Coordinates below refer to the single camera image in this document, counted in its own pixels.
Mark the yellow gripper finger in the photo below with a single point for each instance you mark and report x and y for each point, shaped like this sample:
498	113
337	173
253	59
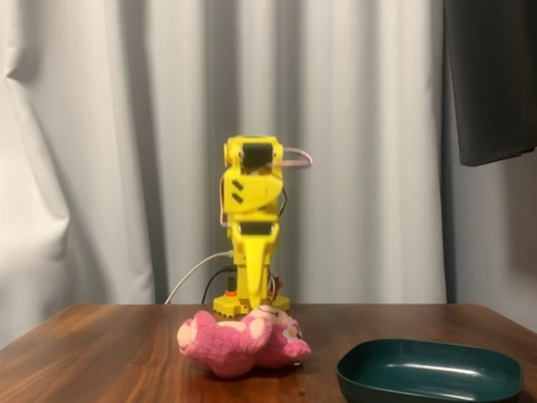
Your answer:
254	268

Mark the yellow gripper body with servo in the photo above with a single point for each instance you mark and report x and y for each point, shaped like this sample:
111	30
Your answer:
257	230

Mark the pink strawberry bear plush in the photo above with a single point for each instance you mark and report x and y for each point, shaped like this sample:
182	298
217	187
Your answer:
226	348

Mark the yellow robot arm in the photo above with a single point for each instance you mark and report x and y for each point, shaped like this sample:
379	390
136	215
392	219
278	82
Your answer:
251	193

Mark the dark green plastic bin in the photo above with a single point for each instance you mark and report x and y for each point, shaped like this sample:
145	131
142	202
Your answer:
419	378

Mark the orange black table clamp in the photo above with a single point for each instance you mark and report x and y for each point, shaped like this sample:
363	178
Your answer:
230	282

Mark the white curtain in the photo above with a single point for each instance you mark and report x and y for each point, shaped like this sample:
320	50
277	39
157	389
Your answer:
356	126

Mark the black flat monitor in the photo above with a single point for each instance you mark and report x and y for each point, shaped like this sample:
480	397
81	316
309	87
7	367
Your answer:
491	84

